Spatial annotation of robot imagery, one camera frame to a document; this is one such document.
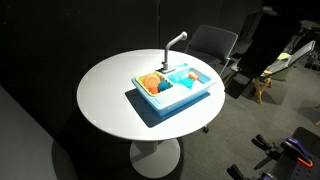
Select blue mug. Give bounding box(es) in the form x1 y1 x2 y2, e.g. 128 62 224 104
158 80 170 92

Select yellow-green dish rack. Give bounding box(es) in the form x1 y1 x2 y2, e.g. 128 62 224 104
134 71 173 96

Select blue toy sink basin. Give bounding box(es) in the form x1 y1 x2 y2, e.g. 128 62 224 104
131 63 217 116

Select grey toy faucet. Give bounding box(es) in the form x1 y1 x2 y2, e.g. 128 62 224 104
155 31 188 75

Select blue plate in sink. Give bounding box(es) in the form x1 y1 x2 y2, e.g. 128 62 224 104
177 77 194 89

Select orange cup in sink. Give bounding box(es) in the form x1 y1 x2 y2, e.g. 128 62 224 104
188 71 199 81

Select round white table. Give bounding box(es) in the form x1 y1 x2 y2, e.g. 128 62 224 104
77 49 225 178

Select grey chair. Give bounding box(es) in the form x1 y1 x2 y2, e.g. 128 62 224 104
185 25 238 75

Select wooden stool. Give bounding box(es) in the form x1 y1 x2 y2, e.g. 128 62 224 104
254 70 272 104

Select black clamp tools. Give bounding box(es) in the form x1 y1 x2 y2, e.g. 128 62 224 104
227 134 320 180

